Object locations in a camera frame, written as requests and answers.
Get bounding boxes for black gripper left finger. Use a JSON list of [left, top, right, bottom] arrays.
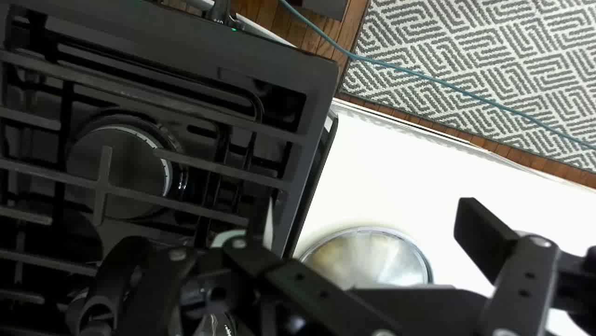
[[223, 234, 401, 336]]

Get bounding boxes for black stainless gas stove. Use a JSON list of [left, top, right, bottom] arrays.
[[0, 0, 344, 336]]

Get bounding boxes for thin green cable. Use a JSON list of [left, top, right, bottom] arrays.
[[277, 0, 596, 151]]

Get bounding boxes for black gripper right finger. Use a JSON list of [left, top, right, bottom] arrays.
[[453, 196, 563, 336]]

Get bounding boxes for metal bowl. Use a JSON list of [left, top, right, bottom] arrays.
[[299, 224, 435, 291]]

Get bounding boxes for grey white patterned rug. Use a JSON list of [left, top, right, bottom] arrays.
[[338, 0, 596, 176]]

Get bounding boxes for black round burner cap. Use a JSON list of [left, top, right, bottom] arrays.
[[64, 114, 191, 224]]

